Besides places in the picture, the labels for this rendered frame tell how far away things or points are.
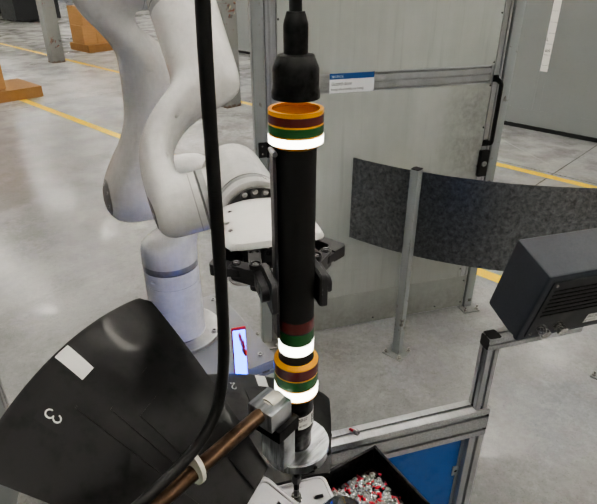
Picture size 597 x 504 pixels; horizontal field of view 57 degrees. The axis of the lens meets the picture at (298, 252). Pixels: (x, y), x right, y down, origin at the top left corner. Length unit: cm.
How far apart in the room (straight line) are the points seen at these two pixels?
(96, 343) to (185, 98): 32
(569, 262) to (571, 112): 561
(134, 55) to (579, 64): 593
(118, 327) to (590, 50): 626
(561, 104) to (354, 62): 456
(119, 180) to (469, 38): 188
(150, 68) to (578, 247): 87
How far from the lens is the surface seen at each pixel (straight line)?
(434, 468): 142
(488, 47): 269
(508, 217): 240
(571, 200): 242
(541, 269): 112
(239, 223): 56
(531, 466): 245
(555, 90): 674
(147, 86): 102
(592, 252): 120
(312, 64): 41
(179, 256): 116
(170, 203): 67
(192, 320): 125
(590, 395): 287
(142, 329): 58
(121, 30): 98
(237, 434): 51
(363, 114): 246
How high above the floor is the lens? 174
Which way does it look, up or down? 28 degrees down
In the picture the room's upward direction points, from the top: straight up
